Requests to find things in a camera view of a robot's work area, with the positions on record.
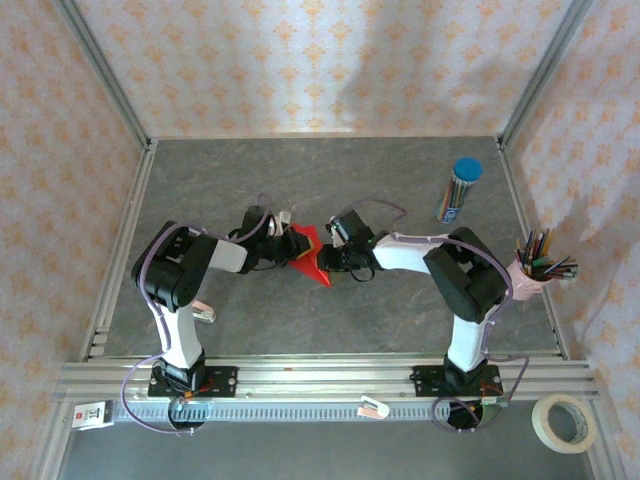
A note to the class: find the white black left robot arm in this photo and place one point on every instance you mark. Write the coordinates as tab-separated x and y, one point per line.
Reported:
180	340

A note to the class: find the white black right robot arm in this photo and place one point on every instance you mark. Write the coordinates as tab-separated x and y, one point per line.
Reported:
467	345

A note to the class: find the pink silver stapler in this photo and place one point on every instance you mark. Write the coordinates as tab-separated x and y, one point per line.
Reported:
206	314

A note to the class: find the clear pencil tube blue lid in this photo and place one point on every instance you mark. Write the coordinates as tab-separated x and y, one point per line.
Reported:
467	169

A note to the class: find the pink white clip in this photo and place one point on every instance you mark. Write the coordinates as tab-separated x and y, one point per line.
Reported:
372	409

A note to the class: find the pink cup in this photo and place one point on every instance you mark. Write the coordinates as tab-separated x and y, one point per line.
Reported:
530	287

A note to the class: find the white printed card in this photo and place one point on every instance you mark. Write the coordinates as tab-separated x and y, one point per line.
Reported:
92	415

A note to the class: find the masking tape roll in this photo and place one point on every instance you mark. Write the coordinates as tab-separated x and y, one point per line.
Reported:
542	425

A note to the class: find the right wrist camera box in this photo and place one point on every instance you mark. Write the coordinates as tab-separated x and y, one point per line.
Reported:
350	225

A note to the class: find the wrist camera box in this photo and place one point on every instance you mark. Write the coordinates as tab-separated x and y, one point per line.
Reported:
257	220
350	225

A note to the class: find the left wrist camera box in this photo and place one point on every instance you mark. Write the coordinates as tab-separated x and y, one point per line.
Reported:
257	220

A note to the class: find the long aluminium mounting rail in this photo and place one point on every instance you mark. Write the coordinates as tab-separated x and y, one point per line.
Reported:
325	377

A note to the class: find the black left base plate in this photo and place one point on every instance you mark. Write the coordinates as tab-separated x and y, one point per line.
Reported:
225	382

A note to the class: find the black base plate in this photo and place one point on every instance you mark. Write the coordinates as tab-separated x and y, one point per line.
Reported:
225	382
425	382

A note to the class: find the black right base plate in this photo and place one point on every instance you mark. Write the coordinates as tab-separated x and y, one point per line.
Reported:
425	382

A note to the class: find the aluminium side rail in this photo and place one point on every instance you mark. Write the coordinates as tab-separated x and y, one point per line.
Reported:
135	190
517	200

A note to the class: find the aluminium corner post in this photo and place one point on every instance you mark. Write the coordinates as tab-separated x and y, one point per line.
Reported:
108	75
541	75

